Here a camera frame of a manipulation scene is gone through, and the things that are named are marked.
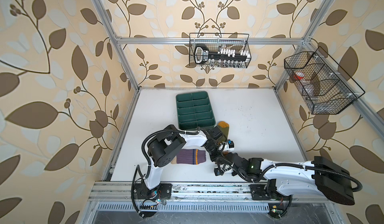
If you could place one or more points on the black socket set holder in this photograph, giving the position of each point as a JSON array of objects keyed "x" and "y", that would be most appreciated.
[{"x": 220, "y": 55}]

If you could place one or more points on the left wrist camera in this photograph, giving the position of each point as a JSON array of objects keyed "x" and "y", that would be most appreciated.
[{"x": 229, "y": 146}]

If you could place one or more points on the back black wire basket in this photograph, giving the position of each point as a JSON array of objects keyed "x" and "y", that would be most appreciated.
[{"x": 213, "y": 40}]

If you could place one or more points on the green striped sock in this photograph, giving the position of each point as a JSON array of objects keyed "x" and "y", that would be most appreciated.
[{"x": 224, "y": 127}]

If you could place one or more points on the black wire basket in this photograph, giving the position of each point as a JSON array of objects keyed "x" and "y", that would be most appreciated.
[
  {"x": 331, "y": 88},
  {"x": 213, "y": 40}
]

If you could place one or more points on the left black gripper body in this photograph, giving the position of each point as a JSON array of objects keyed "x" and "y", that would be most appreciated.
[{"x": 214, "y": 150}]

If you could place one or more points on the purple striped sock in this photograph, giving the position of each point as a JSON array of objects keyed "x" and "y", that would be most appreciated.
[{"x": 190, "y": 157}]

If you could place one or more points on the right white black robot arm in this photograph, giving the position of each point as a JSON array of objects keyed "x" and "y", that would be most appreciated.
[{"x": 279, "y": 181}]

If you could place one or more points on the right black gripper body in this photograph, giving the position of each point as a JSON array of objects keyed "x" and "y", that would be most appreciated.
[{"x": 241, "y": 174}]

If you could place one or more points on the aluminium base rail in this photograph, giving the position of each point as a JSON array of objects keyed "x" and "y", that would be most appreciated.
[{"x": 207, "y": 192}]

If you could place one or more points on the green plastic divided tray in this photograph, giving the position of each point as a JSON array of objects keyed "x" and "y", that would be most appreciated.
[{"x": 194, "y": 110}]

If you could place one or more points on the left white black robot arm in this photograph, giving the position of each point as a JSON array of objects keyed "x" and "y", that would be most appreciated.
[{"x": 161, "y": 148}]

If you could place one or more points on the right black wire basket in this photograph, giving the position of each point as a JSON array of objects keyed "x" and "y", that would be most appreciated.
[{"x": 331, "y": 88}]

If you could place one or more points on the red capped clear container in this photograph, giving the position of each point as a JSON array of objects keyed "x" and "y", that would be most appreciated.
[{"x": 300, "y": 77}]

